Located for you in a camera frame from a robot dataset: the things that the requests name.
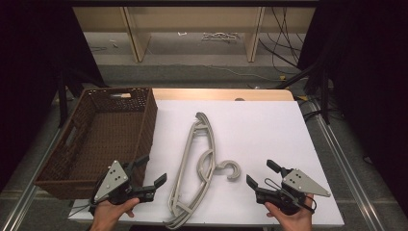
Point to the person's left hand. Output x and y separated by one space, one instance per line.
107 216

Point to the light wooden shelf unit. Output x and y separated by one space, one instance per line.
141 38

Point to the brown woven basket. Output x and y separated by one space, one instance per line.
106 138

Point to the grey plastic clothes hanger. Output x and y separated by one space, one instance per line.
211 141
190 213
173 225

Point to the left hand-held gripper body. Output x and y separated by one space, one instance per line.
112 179

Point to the black metal stand leg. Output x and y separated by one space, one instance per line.
62 102
325 99

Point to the black curtain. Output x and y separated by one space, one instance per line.
369 80
29 64

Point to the person's right hand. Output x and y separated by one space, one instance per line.
295 223

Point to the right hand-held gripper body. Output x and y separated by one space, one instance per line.
301 184

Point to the metal floor rail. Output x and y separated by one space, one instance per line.
349 173
22 202

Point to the white board sheet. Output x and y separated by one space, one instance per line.
256 134

